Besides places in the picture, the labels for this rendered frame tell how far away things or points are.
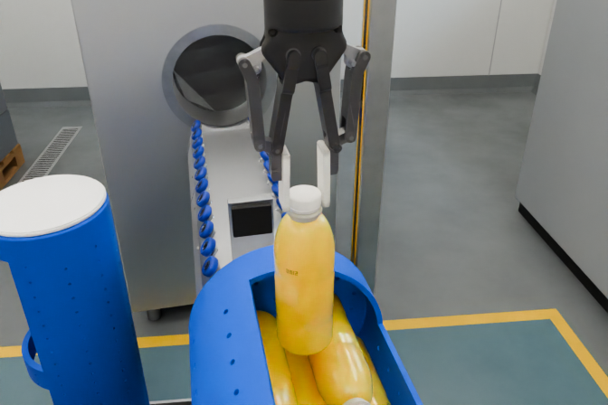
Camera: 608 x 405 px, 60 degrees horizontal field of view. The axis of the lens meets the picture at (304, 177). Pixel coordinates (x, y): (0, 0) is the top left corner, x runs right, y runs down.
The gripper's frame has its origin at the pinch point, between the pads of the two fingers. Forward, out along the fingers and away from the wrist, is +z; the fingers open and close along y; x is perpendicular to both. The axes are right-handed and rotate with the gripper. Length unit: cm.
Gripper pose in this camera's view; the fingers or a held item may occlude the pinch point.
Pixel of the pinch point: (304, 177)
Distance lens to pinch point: 58.5
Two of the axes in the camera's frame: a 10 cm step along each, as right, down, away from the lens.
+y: -9.8, 1.1, -1.9
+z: 0.0, 8.8, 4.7
